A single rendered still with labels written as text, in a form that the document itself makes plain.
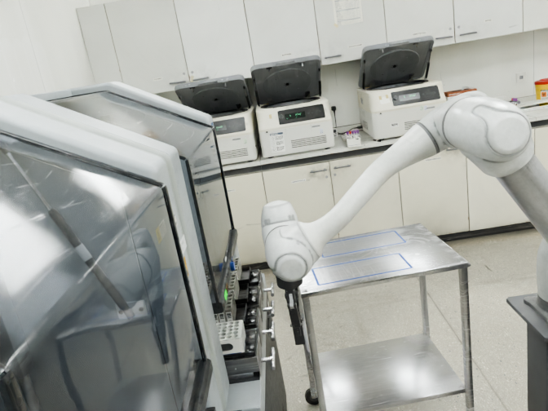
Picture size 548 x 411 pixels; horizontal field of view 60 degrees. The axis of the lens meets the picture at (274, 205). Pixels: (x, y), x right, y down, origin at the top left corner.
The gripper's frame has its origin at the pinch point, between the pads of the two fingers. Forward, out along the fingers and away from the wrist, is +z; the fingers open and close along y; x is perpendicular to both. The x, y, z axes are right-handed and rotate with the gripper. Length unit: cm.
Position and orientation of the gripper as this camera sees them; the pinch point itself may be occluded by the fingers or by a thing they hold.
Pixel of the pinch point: (298, 333)
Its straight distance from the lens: 148.0
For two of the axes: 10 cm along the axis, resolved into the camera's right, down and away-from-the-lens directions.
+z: 1.7, 9.4, 2.9
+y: -0.6, 3.1, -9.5
